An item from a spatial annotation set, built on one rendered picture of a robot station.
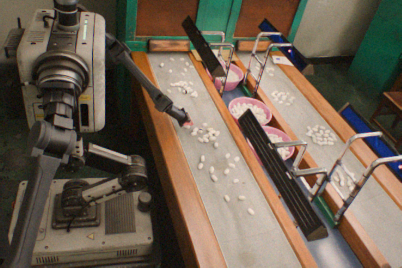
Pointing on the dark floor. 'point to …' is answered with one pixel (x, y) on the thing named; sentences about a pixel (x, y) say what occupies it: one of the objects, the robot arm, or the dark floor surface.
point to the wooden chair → (392, 98)
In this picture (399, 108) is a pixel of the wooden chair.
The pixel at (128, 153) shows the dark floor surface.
